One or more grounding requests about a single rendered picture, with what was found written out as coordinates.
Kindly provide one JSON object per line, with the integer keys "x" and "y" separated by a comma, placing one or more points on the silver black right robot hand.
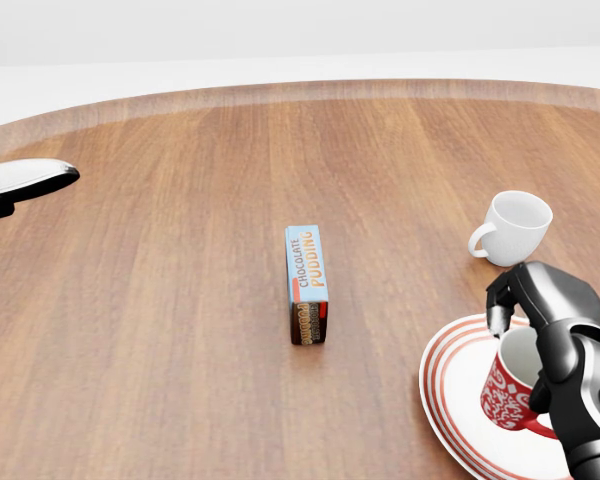
{"x": 587, "y": 380}

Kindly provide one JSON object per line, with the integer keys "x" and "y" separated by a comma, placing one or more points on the red patterned mug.
{"x": 504, "y": 400}

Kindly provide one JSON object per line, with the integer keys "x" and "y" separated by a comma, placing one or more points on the white plate with red rings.
{"x": 455, "y": 385}

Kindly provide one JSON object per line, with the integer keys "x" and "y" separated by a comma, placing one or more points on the white mug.
{"x": 515, "y": 235}

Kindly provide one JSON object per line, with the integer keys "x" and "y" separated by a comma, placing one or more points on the chocolate pudding box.
{"x": 306, "y": 265}

